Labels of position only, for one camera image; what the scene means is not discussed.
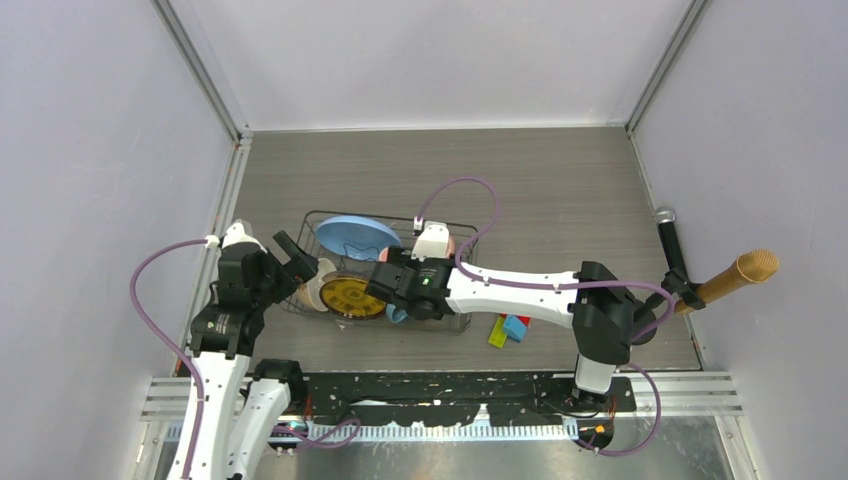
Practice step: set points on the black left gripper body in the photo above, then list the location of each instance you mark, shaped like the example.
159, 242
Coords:
275, 284

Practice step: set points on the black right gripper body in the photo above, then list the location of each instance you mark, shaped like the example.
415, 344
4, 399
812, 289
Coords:
400, 259

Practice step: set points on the blue butterfly mug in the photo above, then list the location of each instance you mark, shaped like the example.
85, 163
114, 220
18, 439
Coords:
395, 314

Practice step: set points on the patterned pink mug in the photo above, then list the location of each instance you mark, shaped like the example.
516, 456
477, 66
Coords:
451, 247

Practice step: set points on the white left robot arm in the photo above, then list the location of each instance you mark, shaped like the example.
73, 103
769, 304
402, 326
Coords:
233, 404

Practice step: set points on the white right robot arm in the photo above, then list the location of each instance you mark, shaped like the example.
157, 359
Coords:
598, 308

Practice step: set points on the floral ceramic bowl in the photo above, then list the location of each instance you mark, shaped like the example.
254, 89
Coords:
309, 293

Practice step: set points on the yellow patterned plate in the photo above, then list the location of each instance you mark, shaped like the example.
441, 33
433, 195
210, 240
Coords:
345, 295

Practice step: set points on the light blue plate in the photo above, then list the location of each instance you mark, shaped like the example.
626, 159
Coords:
356, 237

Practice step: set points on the yellow-green toy block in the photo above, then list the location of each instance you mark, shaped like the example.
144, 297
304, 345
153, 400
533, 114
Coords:
497, 337

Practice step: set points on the blue toy block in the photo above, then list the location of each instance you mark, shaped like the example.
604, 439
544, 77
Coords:
516, 335

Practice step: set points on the red toy block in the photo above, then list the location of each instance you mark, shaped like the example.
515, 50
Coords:
514, 321

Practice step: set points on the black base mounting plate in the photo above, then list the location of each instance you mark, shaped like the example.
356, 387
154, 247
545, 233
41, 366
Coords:
442, 399

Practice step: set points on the black microphone stand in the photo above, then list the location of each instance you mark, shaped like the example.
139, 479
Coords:
676, 283

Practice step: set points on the black silver microphone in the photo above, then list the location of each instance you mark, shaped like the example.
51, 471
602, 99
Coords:
664, 218

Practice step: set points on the gold microphone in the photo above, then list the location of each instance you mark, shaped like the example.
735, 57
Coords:
754, 267

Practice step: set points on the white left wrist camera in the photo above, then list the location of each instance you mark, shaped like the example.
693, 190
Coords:
239, 232

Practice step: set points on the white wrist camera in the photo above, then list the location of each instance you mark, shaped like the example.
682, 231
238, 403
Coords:
239, 232
431, 240

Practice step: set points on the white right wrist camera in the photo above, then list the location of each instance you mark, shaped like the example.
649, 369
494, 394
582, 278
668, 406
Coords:
431, 240

